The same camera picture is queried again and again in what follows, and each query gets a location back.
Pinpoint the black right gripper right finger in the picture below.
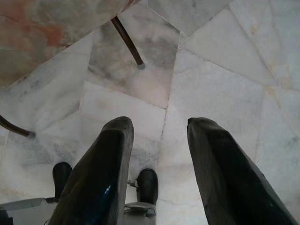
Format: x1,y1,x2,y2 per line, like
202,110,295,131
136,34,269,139
187,117,298,225

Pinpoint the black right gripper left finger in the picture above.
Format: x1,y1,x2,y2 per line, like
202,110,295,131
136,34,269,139
48,116,135,225

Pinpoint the robot left leg with foot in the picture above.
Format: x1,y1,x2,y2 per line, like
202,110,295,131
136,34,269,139
0,161,74,225

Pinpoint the robot leg with foot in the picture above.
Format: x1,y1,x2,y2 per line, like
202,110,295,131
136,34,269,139
0,161,74,225
124,168,159,225

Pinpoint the robot right leg with foot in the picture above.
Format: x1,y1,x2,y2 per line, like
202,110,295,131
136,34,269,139
124,168,159,225

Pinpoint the brown table leg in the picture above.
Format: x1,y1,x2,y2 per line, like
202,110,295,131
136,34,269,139
0,114,36,138
110,16,146,69

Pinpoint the marbled table top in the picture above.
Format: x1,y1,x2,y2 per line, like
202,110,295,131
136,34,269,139
0,0,141,88

